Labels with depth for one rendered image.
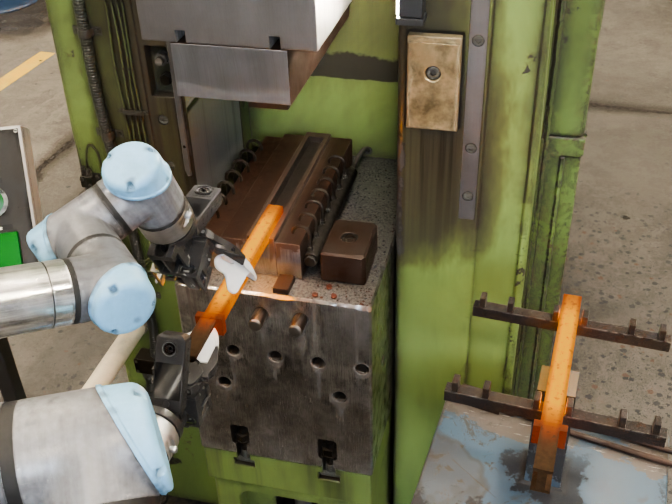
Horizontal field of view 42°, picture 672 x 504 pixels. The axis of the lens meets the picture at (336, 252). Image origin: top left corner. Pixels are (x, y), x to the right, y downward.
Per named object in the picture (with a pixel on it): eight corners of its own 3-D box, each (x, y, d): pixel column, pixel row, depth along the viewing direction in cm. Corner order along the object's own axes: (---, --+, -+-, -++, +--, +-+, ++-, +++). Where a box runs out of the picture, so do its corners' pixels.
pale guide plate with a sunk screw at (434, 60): (456, 132, 152) (461, 38, 142) (405, 128, 154) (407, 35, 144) (458, 126, 154) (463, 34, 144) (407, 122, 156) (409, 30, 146)
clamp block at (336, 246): (365, 286, 161) (364, 258, 157) (320, 281, 163) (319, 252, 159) (378, 250, 171) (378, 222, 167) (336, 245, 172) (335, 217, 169)
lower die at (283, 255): (302, 279, 164) (299, 241, 159) (202, 266, 168) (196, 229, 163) (352, 169, 197) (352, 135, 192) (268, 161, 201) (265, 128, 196)
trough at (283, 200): (274, 244, 161) (273, 238, 160) (247, 241, 162) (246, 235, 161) (330, 139, 194) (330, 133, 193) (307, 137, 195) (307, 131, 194)
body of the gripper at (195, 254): (160, 287, 129) (132, 251, 118) (176, 236, 132) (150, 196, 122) (209, 294, 127) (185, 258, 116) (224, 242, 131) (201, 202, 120)
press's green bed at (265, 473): (372, 606, 209) (371, 475, 182) (224, 576, 217) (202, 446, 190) (412, 437, 252) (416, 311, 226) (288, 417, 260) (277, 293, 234)
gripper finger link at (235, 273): (247, 307, 134) (200, 282, 128) (256, 272, 136) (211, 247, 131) (260, 304, 132) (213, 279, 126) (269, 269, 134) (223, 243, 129)
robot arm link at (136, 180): (81, 163, 107) (139, 124, 108) (114, 207, 116) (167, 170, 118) (113, 206, 103) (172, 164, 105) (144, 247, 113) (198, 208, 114)
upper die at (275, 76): (290, 105, 143) (287, 50, 138) (177, 96, 148) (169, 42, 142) (349, 16, 176) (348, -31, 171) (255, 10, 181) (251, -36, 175)
